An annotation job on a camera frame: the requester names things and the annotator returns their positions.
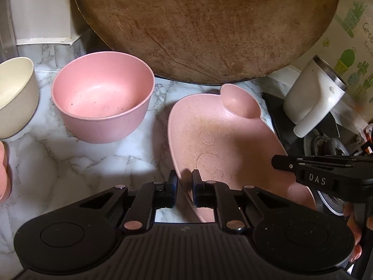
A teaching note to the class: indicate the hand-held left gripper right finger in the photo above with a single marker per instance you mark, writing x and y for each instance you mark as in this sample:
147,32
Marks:
198,192

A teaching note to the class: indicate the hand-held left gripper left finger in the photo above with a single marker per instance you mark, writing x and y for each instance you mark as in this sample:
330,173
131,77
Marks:
172,192

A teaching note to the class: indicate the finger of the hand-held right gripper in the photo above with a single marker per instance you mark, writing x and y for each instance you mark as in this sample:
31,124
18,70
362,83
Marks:
285,162

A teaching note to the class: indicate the pink bear-shaped plate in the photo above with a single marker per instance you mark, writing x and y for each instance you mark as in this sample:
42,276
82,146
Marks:
233,140

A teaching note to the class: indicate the small pink dish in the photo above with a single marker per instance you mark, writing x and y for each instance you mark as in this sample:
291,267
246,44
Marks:
3,172

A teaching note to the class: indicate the person's right hand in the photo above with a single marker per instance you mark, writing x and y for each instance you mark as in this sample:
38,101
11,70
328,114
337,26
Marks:
355,233

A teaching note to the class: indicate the black gas stove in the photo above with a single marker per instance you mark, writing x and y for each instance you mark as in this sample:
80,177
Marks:
276,116

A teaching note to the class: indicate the white insulated mug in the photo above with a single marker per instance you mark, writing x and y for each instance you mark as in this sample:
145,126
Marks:
311,99

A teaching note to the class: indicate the pink bowl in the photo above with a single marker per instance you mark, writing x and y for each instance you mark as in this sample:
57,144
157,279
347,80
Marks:
102,99

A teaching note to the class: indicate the round wooden cutting board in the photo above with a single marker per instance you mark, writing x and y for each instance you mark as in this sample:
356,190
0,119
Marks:
204,26

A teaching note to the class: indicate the cream bowl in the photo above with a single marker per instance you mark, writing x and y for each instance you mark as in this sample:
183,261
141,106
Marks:
16,102

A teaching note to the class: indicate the green plant wall sticker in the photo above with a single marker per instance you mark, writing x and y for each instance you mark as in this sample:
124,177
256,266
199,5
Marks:
346,58

